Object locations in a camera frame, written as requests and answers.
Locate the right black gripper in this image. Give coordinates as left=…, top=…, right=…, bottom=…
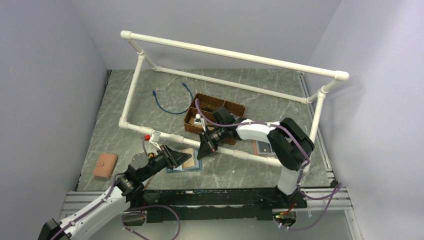
left=197, top=124, right=227, bottom=161

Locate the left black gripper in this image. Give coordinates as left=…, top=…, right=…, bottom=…
left=139, top=143, right=192, bottom=182

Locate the gold credit card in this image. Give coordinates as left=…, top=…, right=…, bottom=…
left=181, top=148, right=200, bottom=170

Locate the blue card holder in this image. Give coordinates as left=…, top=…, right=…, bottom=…
left=166, top=148, right=203, bottom=174

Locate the black credit card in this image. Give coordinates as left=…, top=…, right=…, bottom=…
left=201, top=107, right=214, bottom=113

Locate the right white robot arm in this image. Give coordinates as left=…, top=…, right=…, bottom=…
left=197, top=106, right=315, bottom=208

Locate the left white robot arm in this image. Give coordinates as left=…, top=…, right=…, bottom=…
left=38, top=145, right=192, bottom=240

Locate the brown wicker divided basket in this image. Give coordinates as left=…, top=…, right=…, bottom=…
left=183, top=93, right=247, bottom=146

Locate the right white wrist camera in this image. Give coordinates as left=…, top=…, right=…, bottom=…
left=193, top=113, right=207, bottom=131

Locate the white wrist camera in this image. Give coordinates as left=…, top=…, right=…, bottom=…
left=142, top=130, right=161, bottom=150
left=193, top=113, right=207, bottom=131

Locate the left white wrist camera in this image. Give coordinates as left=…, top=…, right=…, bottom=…
left=142, top=130, right=161, bottom=150

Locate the blue ethernet cable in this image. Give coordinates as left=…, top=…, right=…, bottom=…
left=152, top=81, right=194, bottom=116

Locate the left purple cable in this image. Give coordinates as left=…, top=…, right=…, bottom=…
left=49, top=139, right=150, bottom=240

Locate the purple cable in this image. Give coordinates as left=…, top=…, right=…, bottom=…
left=49, top=139, right=150, bottom=240
left=194, top=97, right=343, bottom=232

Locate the white PVC pipe frame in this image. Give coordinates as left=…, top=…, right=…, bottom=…
left=118, top=30, right=350, bottom=169

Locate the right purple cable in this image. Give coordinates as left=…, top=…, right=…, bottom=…
left=194, top=97, right=343, bottom=232

